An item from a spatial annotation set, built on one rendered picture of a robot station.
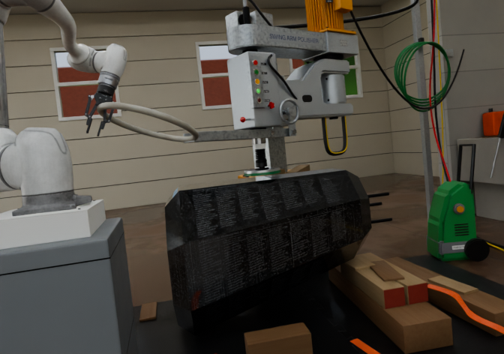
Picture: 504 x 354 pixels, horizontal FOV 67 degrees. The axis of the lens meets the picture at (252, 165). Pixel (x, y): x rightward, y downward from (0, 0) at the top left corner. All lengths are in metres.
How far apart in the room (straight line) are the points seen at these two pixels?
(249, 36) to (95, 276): 1.49
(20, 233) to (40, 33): 7.75
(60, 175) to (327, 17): 1.96
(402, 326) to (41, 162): 1.62
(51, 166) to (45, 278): 0.35
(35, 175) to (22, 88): 7.46
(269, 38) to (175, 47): 6.39
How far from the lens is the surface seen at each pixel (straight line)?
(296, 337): 1.95
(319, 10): 2.73
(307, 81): 2.43
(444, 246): 3.28
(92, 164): 8.42
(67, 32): 1.79
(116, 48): 1.98
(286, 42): 2.37
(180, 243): 1.94
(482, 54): 5.15
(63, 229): 1.31
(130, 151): 8.32
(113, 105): 1.77
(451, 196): 3.23
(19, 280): 1.31
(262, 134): 2.20
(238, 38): 2.23
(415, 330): 2.04
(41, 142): 1.38
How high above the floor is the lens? 1.03
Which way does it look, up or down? 3 degrees down
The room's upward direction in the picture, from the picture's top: 6 degrees counter-clockwise
